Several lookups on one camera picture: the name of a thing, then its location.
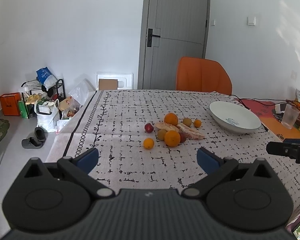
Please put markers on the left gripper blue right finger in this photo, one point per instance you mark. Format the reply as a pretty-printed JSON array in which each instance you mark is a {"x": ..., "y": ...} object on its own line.
[{"x": 218, "y": 170}]

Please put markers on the patterned white tablecloth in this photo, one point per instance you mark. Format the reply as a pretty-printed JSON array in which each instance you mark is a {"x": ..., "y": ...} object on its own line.
[{"x": 114, "y": 121}]

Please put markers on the clear plastic cup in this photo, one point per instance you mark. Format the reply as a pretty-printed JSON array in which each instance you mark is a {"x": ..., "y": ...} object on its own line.
[{"x": 290, "y": 116}]

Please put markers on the white shopping bag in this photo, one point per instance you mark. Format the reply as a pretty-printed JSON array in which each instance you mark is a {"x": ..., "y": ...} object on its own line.
[{"x": 48, "y": 122}]

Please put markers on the large orange front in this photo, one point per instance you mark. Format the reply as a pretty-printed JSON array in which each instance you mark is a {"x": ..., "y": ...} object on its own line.
[{"x": 172, "y": 139}]

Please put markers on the large orange back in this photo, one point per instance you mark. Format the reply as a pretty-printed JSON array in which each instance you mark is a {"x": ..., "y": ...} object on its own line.
[{"x": 171, "y": 119}]

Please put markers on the dark red plum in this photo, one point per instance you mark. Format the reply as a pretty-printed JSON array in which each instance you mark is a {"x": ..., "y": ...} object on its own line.
[{"x": 182, "y": 137}]

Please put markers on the grey door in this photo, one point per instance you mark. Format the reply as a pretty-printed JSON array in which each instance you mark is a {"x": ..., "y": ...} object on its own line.
[{"x": 183, "y": 27}]

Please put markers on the green-brown fruit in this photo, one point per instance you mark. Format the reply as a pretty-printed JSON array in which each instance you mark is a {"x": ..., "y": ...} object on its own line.
[
  {"x": 161, "y": 134},
  {"x": 187, "y": 122}
]

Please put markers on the clear plastic bag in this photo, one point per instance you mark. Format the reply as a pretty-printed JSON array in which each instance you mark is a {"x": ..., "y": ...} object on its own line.
[{"x": 82, "y": 91}]

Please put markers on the small yellow orange front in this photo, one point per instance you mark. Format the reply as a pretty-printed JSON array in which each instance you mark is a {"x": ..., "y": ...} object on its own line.
[{"x": 148, "y": 143}]

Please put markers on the white ceramic plate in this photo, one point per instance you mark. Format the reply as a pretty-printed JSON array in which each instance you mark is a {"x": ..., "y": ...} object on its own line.
[{"x": 234, "y": 118}]

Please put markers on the black slipper front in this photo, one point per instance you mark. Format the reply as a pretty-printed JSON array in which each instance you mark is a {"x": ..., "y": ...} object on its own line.
[{"x": 31, "y": 143}]

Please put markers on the peeled pomelo segment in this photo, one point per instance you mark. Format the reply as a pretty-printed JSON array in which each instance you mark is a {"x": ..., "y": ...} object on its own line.
[
  {"x": 166, "y": 126},
  {"x": 190, "y": 133}
]

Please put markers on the black slipper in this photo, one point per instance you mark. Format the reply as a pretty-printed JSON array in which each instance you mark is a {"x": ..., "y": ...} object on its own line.
[
  {"x": 40, "y": 134},
  {"x": 31, "y": 143}
]

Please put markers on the black metal rack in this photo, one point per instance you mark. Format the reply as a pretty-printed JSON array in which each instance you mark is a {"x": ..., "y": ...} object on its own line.
[{"x": 28, "y": 88}]

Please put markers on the black slipper back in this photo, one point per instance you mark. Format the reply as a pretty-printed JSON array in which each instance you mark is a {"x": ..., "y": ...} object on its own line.
[{"x": 40, "y": 134}]

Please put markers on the blue white plastic bag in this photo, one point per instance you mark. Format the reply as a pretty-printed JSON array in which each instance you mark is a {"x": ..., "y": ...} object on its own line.
[{"x": 46, "y": 78}]

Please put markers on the white framed board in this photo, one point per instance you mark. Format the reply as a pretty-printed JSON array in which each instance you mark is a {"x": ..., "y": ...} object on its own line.
[{"x": 114, "y": 81}]

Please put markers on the red orange table mat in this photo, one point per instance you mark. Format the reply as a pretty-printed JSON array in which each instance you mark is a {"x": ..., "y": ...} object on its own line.
[{"x": 265, "y": 110}]

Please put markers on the orange paper bag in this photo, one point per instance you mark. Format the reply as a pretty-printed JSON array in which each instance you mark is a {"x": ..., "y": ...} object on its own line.
[{"x": 9, "y": 104}]

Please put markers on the green-brown fruit back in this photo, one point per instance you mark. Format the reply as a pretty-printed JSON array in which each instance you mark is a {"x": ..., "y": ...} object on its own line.
[{"x": 187, "y": 122}]

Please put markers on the large orange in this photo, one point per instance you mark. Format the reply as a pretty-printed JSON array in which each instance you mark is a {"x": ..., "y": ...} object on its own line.
[
  {"x": 171, "y": 119},
  {"x": 172, "y": 139}
]

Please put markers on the orange chair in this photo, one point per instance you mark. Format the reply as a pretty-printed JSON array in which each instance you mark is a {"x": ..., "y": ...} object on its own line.
[{"x": 202, "y": 75}]

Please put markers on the green box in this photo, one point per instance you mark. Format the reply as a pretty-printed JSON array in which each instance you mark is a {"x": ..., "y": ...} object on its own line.
[{"x": 23, "y": 109}]

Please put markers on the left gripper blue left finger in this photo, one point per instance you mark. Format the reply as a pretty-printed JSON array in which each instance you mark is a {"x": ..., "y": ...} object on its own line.
[{"x": 77, "y": 171}]

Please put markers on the small orange tangerine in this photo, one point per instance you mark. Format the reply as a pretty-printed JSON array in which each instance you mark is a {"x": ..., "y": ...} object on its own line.
[{"x": 197, "y": 123}]

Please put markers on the black door handle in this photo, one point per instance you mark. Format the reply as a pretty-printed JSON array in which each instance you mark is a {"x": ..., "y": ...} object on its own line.
[{"x": 150, "y": 37}]

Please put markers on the green-brown fruit front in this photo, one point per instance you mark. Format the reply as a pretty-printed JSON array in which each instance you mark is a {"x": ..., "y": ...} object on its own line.
[{"x": 161, "y": 134}]

